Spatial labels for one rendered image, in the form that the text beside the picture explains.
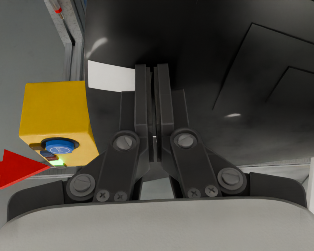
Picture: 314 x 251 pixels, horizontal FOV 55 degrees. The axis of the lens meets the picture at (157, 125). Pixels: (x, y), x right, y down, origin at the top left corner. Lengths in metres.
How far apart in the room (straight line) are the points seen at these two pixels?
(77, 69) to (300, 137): 0.43
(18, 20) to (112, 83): 1.15
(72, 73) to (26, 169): 0.39
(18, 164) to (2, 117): 0.89
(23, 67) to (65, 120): 0.72
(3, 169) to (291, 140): 0.18
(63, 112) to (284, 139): 0.33
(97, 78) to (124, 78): 0.01
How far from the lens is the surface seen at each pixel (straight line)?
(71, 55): 0.59
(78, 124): 0.44
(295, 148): 0.23
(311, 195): 0.51
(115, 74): 0.16
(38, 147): 0.48
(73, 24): 0.57
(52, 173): 0.96
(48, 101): 0.47
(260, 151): 0.22
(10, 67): 1.18
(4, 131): 1.07
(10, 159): 0.20
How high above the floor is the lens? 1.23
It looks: 23 degrees down
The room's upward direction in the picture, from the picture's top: 177 degrees clockwise
